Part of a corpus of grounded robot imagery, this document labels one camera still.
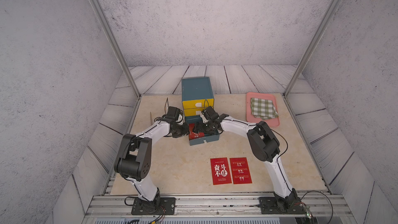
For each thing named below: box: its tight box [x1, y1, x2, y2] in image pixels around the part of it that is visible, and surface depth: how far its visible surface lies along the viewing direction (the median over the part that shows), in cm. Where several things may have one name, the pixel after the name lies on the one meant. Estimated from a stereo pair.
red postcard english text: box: [229, 157, 253, 185], surface depth 86 cm
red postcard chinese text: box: [209, 157, 233, 186], surface depth 86 cm
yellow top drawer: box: [182, 98, 215, 110], surface depth 91 cm
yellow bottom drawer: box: [183, 107, 205, 117], surface depth 97 cm
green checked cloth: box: [250, 97, 279, 120], surface depth 113 cm
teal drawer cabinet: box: [181, 76, 215, 124], surface depth 95 cm
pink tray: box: [246, 92, 280, 128], surface depth 116 cm
